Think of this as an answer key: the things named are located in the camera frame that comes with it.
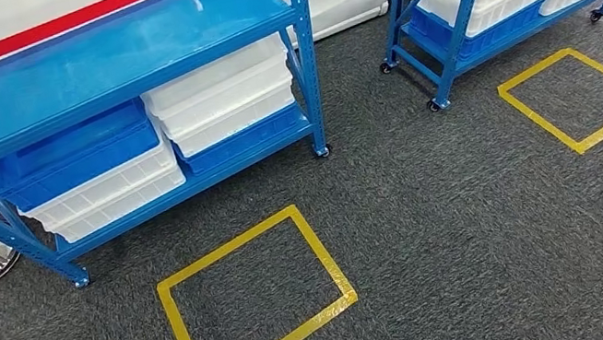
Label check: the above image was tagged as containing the blue metal shelf rack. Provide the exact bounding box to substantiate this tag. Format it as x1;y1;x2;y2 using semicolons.
0;0;355;303

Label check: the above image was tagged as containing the blue plastic bin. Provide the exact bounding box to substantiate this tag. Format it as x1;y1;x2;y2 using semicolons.
169;100;316;180
0;95;170;217
404;0;559;70

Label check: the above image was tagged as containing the yellow tape floor square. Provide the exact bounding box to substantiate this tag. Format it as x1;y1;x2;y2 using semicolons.
146;195;367;340
492;41;603;169

